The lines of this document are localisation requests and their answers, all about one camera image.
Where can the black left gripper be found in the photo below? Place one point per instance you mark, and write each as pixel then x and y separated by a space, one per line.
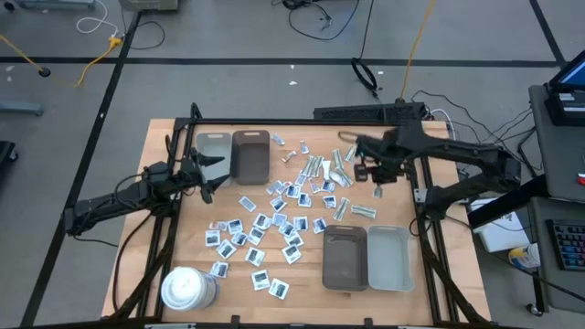
pixel 189 176

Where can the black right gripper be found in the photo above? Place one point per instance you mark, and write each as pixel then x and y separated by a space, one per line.
pixel 384 148

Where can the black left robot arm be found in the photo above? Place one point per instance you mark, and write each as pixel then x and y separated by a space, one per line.
pixel 114 201

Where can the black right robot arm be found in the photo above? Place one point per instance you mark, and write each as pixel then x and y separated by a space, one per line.
pixel 457 155

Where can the light grey plastic bin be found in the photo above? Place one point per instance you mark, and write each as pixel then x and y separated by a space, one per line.
pixel 390 258
pixel 215 146

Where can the brown translucent plastic bin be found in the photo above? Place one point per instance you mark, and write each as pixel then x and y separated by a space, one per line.
pixel 250 157
pixel 345 258

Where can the black perforated metal bar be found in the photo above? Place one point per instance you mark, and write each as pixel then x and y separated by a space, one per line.
pixel 365 112

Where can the small silver foil packet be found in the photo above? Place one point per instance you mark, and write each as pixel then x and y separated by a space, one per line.
pixel 304 147
pixel 289 156
pixel 277 139

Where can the white wipes canister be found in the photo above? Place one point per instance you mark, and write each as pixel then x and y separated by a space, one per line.
pixel 187 289

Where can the black diagonal beam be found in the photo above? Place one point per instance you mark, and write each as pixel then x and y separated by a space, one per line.
pixel 507 203

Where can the white box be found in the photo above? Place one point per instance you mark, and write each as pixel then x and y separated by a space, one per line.
pixel 500 233

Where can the wipes tub yellow label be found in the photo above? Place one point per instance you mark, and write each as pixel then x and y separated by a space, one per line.
pixel 524 257

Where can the grey equipment box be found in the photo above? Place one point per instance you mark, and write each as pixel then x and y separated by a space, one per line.
pixel 148 3

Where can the grey desk with printer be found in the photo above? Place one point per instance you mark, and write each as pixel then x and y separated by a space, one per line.
pixel 557 155

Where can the grey floor stand foot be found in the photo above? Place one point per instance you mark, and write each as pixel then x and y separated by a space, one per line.
pixel 20 108

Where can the black label printer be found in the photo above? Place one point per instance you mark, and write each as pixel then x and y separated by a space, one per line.
pixel 566 107

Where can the black keyboard coloured keys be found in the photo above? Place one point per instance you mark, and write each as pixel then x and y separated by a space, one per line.
pixel 569 244

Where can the small red object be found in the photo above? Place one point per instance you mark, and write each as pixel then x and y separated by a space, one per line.
pixel 581 179

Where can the desk caster wheel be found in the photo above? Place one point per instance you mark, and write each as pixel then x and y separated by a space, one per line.
pixel 532 309

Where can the black caster base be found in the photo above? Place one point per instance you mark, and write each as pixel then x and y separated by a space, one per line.
pixel 5 155

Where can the grey desk with keyboard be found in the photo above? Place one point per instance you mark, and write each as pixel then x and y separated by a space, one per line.
pixel 557 288

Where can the laptop screen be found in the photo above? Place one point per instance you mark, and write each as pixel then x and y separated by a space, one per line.
pixel 571 73

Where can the grey equipment base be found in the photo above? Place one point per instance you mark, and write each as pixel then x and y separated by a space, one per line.
pixel 55 3

